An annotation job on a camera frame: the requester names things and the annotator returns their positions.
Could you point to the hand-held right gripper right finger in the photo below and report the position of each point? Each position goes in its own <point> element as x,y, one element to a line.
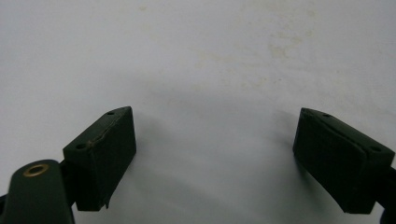
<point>336,161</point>

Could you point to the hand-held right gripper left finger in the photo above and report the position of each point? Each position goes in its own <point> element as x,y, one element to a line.
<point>102,161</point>

